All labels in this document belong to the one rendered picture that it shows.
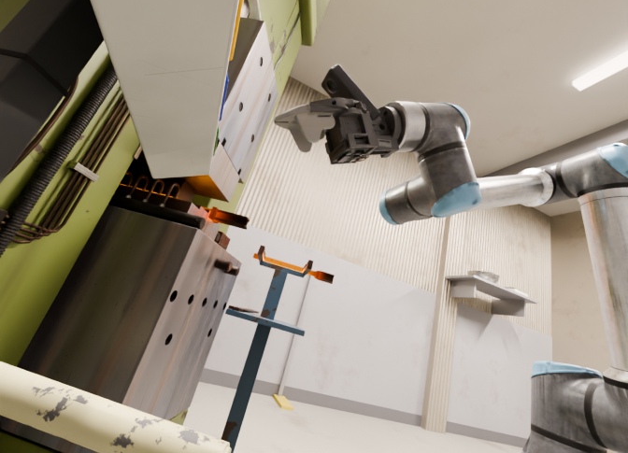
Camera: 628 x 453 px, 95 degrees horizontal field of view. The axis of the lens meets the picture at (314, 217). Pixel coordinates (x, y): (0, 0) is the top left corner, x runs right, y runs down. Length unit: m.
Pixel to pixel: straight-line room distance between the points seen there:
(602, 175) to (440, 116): 0.56
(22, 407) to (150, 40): 0.42
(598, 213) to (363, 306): 3.02
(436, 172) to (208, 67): 0.43
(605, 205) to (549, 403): 0.53
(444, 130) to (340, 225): 3.17
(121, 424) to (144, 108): 0.34
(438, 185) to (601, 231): 0.54
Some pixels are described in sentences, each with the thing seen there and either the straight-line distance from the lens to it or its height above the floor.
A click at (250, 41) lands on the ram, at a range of 0.98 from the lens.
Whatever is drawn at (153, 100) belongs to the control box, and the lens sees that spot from 0.30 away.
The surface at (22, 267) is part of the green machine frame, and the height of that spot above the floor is 0.75.
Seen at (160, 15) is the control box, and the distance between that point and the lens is 0.23.
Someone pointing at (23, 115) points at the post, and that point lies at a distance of 0.35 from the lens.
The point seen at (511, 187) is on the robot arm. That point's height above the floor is 1.26.
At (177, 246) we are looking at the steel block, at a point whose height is 0.87.
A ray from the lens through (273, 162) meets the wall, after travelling 3.64.
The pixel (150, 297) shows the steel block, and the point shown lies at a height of 0.75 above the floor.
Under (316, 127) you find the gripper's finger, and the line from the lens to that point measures 0.46.
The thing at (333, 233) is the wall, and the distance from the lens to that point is 3.63.
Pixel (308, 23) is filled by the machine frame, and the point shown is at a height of 2.30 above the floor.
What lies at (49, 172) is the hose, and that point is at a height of 0.90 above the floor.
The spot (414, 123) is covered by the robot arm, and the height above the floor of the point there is 1.15.
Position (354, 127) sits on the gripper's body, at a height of 1.10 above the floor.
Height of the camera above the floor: 0.79
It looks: 19 degrees up
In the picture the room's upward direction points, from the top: 16 degrees clockwise
